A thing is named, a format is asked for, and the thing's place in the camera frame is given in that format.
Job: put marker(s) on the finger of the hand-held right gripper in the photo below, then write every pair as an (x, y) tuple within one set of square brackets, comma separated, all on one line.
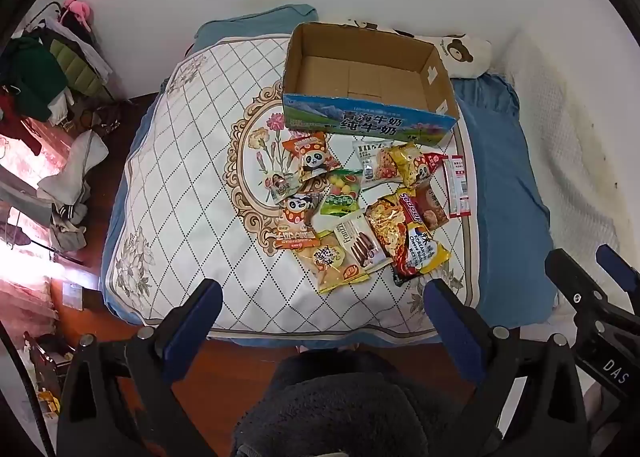
[(620, 277), (575, 287)]

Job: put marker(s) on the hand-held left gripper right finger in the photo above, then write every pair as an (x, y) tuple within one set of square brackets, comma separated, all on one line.
[(452, 322)]

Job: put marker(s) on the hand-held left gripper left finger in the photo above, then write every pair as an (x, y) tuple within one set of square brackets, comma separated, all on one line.
[(192, 327)]

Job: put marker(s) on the brown pastry snack packet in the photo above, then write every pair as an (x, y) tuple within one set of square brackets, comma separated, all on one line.
[(432, 209)]

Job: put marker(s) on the printed cardboard box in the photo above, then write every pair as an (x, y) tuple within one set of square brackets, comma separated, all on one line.
[(360, 77)]

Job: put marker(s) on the large instant noodle packet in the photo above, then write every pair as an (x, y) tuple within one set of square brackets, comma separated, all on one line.
[(405, 242)]

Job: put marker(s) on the white chocolate stick packet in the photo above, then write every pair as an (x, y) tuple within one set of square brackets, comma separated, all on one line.
[(361, 242)]

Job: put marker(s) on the blue bed sheet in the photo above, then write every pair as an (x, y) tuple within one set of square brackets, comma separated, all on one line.
[(505, 177)]

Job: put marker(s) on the person's dark fleece trousers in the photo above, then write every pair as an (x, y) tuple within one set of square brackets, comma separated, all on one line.
[(350, 407)]

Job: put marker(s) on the red white strip packet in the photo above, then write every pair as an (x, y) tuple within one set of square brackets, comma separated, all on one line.
[(459, 187)]

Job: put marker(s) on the orange flat snack packet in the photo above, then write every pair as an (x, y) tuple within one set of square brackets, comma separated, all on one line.
[(295, 238)]

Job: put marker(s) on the beige snack packet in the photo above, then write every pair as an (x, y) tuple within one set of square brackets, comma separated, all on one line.
[(327, 264)]

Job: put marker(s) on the white diamond pattern quilt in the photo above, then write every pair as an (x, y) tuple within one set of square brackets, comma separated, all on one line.
[(190, 177)]

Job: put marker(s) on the grey striped garment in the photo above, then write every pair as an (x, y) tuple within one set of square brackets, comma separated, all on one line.
[(67, 229)]

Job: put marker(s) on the panda print snack packet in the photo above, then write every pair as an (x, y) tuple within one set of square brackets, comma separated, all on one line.
[(312, 154), (299, 209)]

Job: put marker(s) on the red triangular snack packet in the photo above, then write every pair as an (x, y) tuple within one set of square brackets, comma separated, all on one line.
[(433, 164)]

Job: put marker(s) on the small photo print packet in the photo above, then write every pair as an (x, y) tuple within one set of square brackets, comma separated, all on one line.
[(277, 185)]

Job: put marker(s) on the yellow crinkled snack packet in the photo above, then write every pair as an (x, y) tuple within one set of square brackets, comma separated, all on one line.
[(402, 162)]

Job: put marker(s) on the green candy packet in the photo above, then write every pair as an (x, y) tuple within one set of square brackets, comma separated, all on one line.
[(341, 192)]

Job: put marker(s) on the white bread packet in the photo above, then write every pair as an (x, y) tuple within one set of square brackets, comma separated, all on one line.
[(366, 159)]

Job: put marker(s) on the white hanging garment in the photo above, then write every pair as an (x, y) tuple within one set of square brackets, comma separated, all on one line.
[(80, 162)]

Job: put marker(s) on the bear print pillow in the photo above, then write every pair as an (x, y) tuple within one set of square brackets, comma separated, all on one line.
[(460, 54)]

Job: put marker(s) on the green quilted jacket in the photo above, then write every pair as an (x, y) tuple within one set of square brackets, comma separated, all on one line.
[(82, 64)]

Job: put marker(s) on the dark green garment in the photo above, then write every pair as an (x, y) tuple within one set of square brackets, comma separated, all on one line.
[(30, 72)]

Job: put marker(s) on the blue pillow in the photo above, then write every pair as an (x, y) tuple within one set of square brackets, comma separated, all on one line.
[(250, 27)]

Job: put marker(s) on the pink plush toy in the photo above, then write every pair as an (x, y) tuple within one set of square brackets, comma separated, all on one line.
[(77, 9)]

